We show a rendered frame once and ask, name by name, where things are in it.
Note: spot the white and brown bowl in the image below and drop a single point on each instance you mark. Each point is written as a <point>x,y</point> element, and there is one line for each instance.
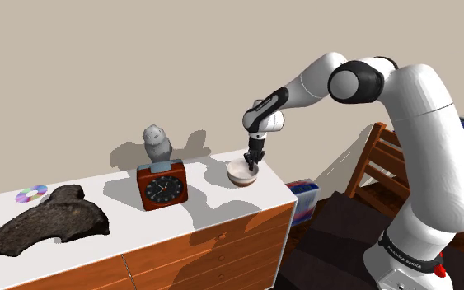
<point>240,175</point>

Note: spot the white-topped wooden chest of drawers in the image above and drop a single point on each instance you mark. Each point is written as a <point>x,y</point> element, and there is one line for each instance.
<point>215,257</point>

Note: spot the red square clock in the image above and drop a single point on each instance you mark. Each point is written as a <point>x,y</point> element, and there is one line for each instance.
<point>162,190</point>

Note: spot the shiny compact disc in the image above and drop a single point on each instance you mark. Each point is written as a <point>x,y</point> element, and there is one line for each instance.
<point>31,193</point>

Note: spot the colourful box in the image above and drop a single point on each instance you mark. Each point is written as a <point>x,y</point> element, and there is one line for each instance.
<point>304,201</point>

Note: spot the grey bust figure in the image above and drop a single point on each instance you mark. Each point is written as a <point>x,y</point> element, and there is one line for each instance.
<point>157,144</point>

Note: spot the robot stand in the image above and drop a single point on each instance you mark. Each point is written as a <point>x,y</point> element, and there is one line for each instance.
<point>336,249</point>

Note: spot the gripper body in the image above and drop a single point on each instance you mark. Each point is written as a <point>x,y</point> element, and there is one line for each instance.
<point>255,149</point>

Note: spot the wooden bed frame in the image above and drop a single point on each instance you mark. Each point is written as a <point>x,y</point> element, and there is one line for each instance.
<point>376,172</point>

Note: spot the dark rough rock slab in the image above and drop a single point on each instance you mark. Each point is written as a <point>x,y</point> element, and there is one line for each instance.
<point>51,223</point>

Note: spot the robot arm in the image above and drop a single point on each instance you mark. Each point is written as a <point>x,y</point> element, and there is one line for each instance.
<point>424,152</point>

